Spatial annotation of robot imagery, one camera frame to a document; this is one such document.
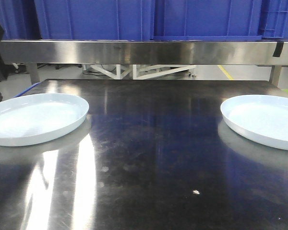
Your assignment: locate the blue plastic crate right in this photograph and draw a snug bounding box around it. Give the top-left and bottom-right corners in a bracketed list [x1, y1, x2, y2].
[259, 0, 288, 40]

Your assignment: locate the light blue plate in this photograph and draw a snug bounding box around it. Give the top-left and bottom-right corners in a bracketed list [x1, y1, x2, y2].
[0, 93, 89, 147]
[220, 95, 288, 150]

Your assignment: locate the white metal frame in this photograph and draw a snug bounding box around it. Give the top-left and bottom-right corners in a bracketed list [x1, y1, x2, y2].
[82, 64, 197, 80]

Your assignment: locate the blue plastic crate left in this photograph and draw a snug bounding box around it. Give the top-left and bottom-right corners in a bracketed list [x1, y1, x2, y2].
[35, 0, 155, 41]

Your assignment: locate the blue plastic crate middle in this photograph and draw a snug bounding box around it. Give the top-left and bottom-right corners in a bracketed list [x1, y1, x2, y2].
[154, 0, 262, 41]

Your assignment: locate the blue plastic crate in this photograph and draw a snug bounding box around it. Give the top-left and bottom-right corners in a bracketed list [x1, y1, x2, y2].
[259, 0, 288, 40]
[35, 0, 155, 41]
[154, 0, 262, 41]

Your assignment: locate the black tape strip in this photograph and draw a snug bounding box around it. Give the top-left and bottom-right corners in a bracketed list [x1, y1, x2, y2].
[273, 41, 284, 58]

